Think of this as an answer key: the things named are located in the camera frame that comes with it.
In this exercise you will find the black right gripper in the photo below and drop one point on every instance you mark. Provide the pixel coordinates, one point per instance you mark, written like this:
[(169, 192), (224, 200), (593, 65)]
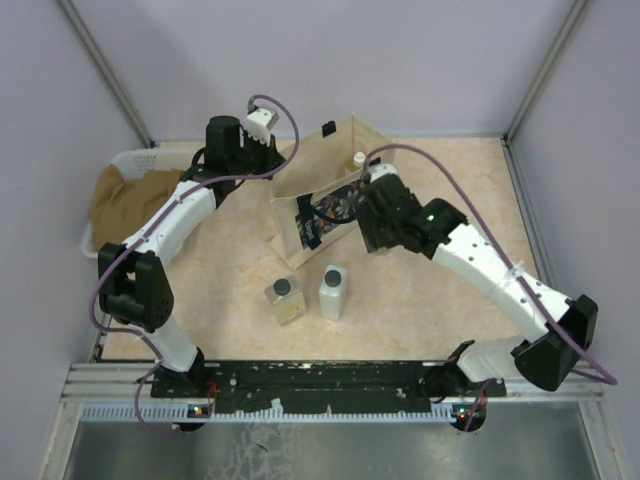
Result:
[(375, 239)]

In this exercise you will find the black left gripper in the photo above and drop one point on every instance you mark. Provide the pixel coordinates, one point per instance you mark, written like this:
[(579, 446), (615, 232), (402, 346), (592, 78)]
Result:
[(271, 156)]

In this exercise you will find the amber liquid clear bottle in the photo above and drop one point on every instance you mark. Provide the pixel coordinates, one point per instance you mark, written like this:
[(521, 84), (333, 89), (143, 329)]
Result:
[(354, 164)]

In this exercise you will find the cream canvas tote bag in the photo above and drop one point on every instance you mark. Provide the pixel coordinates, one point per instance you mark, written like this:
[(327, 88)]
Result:
[(311, 203)]

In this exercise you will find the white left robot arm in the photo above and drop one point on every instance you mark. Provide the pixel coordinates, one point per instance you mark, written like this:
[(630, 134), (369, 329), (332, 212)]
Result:
[(133, 287)]

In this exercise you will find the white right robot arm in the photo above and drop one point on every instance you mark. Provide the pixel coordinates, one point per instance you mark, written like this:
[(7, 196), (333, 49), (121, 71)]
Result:
[(552, 326)]

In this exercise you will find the white plastic basket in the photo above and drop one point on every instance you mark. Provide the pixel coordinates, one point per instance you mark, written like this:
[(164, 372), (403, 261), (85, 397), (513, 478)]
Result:
[(136, 163)]

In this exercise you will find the white square bottle black cap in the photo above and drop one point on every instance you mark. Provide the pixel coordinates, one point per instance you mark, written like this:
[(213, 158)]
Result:
[(332, 292)]

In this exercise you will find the brown cloth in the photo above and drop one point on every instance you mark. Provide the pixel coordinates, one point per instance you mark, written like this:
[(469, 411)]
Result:
[(120, 207)]

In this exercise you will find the clear square bottle black cap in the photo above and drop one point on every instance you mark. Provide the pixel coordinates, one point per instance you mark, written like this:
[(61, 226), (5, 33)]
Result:
[(286, 298)]

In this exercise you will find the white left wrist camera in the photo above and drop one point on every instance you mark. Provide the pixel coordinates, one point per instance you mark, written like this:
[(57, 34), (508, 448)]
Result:
[(259, 123)]

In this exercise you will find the aluminium frame rail right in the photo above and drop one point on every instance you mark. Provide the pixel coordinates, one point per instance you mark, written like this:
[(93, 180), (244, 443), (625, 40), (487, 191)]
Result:
[(562, 39)]

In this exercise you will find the aluminium frame rail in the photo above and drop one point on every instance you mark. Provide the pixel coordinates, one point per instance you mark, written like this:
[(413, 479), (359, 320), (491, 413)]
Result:
[(106, 71), (562, 39)]

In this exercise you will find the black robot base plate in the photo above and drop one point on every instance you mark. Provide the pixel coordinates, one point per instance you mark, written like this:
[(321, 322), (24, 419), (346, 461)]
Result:
[(320, 387)]

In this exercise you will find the aluminium frame rail left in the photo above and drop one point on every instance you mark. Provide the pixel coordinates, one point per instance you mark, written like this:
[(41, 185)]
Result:
[(106, 71)]

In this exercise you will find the aluminium front frame rails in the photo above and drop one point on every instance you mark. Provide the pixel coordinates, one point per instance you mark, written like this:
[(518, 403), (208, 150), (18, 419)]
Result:
[(526, 380)]

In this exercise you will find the white slotted cable duct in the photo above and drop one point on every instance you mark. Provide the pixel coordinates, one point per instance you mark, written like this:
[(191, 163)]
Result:
[(191, 413)]

